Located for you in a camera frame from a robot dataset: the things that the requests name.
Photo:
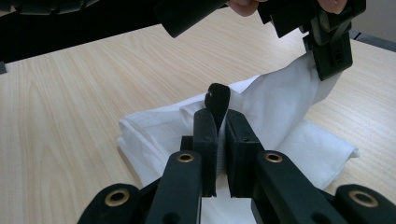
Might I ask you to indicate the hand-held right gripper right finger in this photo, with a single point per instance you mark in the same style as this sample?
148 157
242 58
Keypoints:
243 161

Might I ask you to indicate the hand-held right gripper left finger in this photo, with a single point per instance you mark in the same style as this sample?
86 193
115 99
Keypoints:
205 161

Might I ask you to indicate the white tank top black trim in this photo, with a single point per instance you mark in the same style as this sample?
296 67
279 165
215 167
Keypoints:
280 102

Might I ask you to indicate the black curtain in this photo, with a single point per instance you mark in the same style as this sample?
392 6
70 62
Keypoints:
62 37

